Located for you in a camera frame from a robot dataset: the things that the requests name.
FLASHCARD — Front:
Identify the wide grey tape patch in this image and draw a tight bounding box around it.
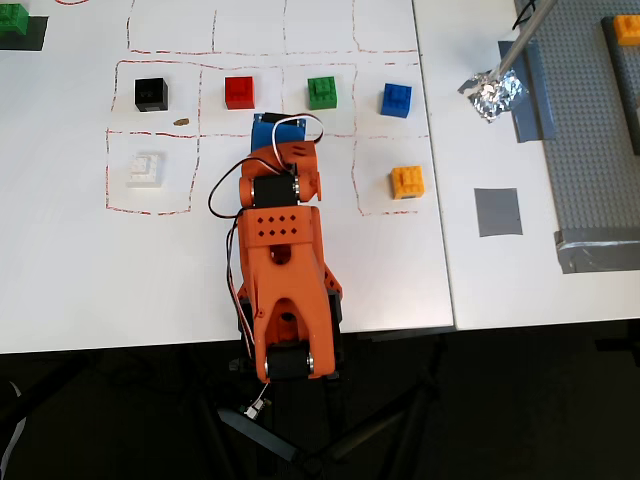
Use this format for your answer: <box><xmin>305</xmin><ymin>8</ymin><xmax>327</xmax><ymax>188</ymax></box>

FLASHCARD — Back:
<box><xmin>553</xmin><ymin>227</ymin><xmax>640</xmax><ymax>275</ymax></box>

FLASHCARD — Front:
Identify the grey tape square marker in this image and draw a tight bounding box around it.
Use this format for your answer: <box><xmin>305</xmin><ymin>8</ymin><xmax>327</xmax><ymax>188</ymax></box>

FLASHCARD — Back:
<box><xmin>473</xmin><ymin>187</ymin><xmax>524</xmax><ymax>238</ymax></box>

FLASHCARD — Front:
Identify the orange brick block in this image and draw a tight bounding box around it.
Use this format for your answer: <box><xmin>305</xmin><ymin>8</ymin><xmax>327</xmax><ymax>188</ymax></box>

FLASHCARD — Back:
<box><xmin>389</xmin><ymin>165</ymin><xmax>426</xmax><ymax>202</ymax></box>

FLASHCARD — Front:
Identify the metal pole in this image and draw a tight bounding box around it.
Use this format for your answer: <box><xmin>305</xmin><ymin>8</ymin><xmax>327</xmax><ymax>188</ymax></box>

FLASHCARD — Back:
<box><xmin>492</xmin><ymin>0</ymin><xmax>559</xmax><ymax>84</ymax></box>

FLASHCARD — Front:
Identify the crumpled aluminium foil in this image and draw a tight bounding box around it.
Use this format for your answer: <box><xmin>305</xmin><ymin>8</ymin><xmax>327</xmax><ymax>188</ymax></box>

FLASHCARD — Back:
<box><xmin>458</xmin><ymin>68</ymin><xmax>530</xmax><ymax>125</ymax></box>

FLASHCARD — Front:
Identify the black tripod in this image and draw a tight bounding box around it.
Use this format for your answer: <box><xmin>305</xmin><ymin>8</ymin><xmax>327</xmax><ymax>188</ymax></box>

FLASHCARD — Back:
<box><xmin>214</xmin><ymin>329</ymin><xmax>454</xmax><ymax>467</ymax></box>

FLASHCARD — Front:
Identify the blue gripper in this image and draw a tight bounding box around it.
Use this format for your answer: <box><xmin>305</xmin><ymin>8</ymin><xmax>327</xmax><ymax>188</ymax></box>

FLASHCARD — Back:
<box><xmin>248</xmin><ymin>112</ymin><xmax>308</xmax><ymax>154</ymax></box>

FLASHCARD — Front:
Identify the long grey tape strip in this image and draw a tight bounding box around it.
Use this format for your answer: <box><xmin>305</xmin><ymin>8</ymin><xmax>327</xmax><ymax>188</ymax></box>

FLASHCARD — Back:
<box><xmin>498</xmin><ymin>39</ymin><xmax>558</xmax><ymax>145</ymax></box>

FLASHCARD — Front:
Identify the green brick block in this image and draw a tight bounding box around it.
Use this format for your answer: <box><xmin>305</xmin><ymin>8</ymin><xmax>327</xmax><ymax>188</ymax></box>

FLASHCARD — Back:
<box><xmin>306</xmin><ymin>75</ymin><xmax>340</xmax><ymax>111</ymax></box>
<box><xmin>0</xmin><ymin>2</ymin><xmax>30</xmax><ymax>37</ymax></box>

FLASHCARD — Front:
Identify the dark square mat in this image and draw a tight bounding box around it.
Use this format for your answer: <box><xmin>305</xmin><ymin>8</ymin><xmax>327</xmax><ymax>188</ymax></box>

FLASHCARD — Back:
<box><xmin>0</xmin><ymin>14</ymin><xmax>50</xmax><ymax>52</ymax></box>

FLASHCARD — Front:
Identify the grey studded baseplate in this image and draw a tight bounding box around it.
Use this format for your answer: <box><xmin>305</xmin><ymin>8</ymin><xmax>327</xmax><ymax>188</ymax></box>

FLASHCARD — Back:
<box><xmin>513</xmin><ymin>0</ymin><xmax>640</xmax><ymax>242</ymax></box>

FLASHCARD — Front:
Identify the dark studded plate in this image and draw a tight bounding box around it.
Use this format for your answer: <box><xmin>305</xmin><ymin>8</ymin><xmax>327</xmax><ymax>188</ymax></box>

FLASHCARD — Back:
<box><xmin>601</xmin><ymin>16</ymin><xmax>640</xmax><ymax>156</ymax></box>

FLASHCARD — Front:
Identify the thin black cable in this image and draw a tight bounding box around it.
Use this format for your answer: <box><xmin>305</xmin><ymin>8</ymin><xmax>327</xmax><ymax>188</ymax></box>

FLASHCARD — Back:
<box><xmin>511</xmin><ymin>0</ymin><xmax>539</xmax><ymax>30</ymax></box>

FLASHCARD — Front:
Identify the orange brick stack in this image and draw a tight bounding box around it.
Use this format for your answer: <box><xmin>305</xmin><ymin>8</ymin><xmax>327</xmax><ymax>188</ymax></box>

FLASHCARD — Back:
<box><xmin>613</xmin><ymin>14</ymin><xmax>640</xmax><ymax>48</ymax></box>

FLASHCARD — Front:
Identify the white brick block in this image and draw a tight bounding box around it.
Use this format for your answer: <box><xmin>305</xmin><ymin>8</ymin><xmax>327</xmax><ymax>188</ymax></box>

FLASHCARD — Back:
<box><xmin>125</xmin><ymin>151</ymin><xmax>167</xmax><ymax>190</ymax></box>

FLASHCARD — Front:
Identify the blue brick block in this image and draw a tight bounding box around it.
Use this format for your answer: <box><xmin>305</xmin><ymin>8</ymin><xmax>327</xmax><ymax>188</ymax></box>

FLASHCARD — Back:
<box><xmin>379</xmin><ymin>82</ymin><xmax>414</xmax><ymax>119</ymax></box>

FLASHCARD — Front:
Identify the white cable connector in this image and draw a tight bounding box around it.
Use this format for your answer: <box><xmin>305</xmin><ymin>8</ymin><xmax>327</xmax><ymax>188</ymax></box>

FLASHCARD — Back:
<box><xmin>243</xmin><ymin>383</ymin><xmax>272</xmax><ymax>420</ymax></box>

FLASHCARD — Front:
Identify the black brick block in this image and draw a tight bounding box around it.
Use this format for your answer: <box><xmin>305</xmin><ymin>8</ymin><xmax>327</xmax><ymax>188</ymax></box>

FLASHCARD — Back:
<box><xmin>133</xmin><ymin>76</ymin><xmax>170</xmax><ymax>113</ymax></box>

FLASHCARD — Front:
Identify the black red white cable bundle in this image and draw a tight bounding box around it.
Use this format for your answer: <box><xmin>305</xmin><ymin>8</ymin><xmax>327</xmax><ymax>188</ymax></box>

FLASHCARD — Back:
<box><xmin>208</xmin><ymin>157</ymin><xmax>281</xmax><ymax>362</ymax></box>

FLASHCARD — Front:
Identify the white servo cable loop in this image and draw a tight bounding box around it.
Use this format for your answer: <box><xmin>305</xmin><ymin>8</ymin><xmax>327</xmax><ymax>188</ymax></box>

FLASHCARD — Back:
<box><xmin>272</xmin><ymin>115</ymin><xmax>326</xmax><ymax>172</ymax></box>

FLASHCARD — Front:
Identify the red brick block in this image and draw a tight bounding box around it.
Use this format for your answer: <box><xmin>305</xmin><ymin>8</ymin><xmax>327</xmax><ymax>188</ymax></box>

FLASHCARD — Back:
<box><xmin>224</xmin><ymin>75</ymin><xmax>258</xmax><ymax>111</ymax></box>

